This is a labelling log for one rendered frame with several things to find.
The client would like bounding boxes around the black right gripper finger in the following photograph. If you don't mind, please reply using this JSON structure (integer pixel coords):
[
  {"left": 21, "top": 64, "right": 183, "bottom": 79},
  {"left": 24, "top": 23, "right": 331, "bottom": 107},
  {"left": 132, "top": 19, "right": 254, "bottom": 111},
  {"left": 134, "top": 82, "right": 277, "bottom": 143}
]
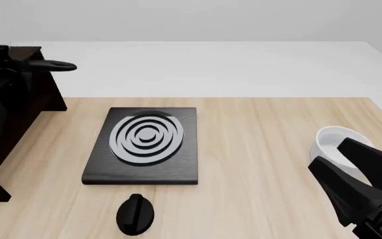
[
  {"left": 338, "top": 137, "right": 382, "bottom": 192},
  {"left": 308, "top": 156, "right": 382, "bottom": 228}
]

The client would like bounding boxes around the white bowl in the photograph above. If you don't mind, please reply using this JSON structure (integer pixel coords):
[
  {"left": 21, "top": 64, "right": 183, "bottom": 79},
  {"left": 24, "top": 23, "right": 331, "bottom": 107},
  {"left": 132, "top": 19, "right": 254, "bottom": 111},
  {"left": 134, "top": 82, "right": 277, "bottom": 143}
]
[{"left": 310, "top": 125, "right": 376, "bottom": 184}]

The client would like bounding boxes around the flat black stove plate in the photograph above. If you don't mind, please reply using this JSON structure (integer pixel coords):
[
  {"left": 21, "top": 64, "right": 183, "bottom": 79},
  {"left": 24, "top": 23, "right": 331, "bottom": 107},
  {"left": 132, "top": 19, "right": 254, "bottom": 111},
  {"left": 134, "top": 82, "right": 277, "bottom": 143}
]
[{"left": 82, "top": 106, "right": 200, "bottom": 186}]

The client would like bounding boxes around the round black stove knob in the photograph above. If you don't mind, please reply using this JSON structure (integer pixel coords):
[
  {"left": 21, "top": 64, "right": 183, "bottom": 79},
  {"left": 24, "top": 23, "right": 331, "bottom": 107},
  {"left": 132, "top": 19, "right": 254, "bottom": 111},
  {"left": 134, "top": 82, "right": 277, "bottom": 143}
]
[{"left": 115, "top": 193, "right": 155, "bottom": 236}]

